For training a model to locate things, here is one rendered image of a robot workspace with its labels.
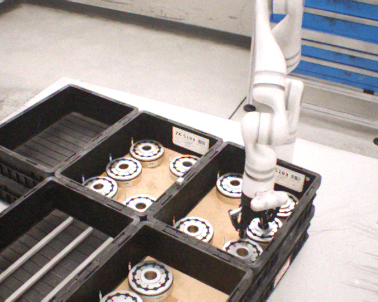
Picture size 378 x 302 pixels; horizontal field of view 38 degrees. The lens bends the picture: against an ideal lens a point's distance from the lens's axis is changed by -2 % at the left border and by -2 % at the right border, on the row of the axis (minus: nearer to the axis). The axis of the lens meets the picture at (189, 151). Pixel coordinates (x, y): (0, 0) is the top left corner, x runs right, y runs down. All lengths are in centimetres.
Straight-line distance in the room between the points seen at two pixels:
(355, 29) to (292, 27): 183
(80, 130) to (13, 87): 210
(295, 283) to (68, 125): 89
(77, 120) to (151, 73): 208
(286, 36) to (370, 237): 67
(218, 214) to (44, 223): 46
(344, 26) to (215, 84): 107
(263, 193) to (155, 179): 42
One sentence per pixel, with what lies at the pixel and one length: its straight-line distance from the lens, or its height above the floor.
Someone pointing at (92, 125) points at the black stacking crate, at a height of 83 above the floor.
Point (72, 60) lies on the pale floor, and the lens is 416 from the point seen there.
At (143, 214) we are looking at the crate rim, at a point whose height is 93.
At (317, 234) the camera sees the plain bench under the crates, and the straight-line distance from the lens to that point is 166.
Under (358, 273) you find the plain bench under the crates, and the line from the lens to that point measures 159.
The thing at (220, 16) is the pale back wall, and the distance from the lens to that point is 435.
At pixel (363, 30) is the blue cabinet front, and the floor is 67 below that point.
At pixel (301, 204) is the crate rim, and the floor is 93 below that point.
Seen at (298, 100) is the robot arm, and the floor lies 104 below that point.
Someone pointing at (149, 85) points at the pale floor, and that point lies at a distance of 377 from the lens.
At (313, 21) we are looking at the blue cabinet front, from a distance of 318.
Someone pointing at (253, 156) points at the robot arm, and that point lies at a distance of 122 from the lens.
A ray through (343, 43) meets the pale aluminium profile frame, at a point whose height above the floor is 59.
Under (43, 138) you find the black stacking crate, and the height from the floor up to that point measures 83.
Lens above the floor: 183
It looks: 36 degrees down
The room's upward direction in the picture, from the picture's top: 1 degrees clockwise
